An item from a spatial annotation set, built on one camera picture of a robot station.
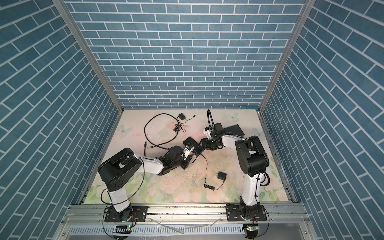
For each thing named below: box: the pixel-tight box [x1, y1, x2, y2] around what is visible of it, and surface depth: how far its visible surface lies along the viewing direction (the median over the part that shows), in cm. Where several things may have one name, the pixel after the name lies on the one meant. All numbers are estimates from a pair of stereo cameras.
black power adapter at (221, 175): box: [215, 171, 227, 181], surface depth 88 cm
